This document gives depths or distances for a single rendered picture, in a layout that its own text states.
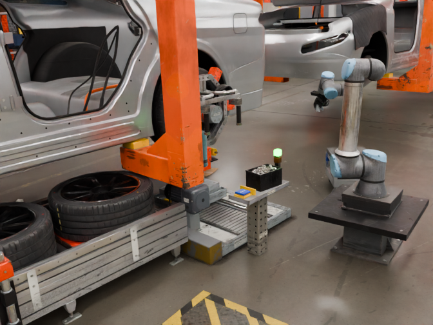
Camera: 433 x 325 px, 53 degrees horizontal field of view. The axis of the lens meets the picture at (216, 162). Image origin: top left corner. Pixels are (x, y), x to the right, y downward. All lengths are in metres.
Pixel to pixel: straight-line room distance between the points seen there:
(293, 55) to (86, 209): 3.57
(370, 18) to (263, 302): 4.00
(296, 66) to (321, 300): 3.48
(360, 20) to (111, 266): 4.11
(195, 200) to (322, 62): 2.95
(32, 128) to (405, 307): 2.26
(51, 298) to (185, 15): 1.65
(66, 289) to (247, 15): 2.49
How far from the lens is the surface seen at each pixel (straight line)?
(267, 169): 2.81
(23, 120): 2.63
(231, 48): 3.59
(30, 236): 2.41
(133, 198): 2.67
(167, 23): 2.53
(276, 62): 5.62
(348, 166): 2.81
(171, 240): 2.80
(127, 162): 3.09
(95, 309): 2.63
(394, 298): 2.69
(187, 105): 2.55
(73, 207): 2.66
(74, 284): 2.48
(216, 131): 3.41
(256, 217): 2.83
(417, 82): 6.24
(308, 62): 5.42
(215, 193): 3.55
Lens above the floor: 1.48
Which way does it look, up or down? 18 degrees down
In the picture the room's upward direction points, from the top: 2 degrees counter-clockwise
